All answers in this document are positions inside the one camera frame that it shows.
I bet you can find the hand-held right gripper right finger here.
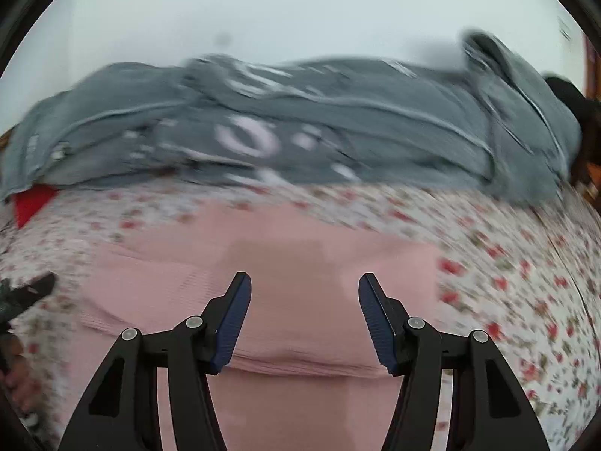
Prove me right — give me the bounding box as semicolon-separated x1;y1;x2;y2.
358;272;551;451

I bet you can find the wooden door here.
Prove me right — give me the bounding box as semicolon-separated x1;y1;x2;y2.
582;33;601;99

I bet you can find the grey patterned blanket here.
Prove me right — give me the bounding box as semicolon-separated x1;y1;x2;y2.
0;30;584;206

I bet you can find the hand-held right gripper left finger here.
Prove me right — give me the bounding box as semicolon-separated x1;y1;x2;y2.
57;271;252;451

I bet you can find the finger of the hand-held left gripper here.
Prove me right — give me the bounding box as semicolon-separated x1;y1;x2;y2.
0;272;58;326

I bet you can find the pink knitted sweater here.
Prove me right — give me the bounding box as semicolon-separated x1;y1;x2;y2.
77;200;444;451

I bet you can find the floral bed sheet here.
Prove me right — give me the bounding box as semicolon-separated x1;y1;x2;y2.
0;179;601;451

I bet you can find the person's left hand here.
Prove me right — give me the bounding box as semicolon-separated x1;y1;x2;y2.
4;338;39;429

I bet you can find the dark cloth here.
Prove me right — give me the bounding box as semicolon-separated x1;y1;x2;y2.
545;75;601;125

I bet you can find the red cloth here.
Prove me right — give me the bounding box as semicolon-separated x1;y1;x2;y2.
13;186;58;229

